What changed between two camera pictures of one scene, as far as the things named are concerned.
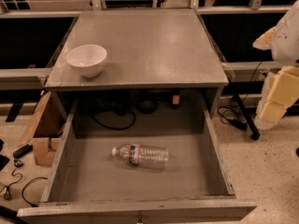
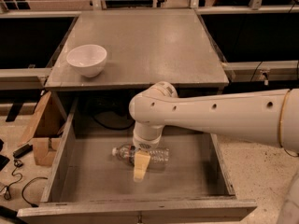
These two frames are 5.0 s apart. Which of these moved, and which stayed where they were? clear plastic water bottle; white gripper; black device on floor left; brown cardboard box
Moved: white gripper
Stayed: black device on floor left; clear plastic water bottle; brown cardboard box
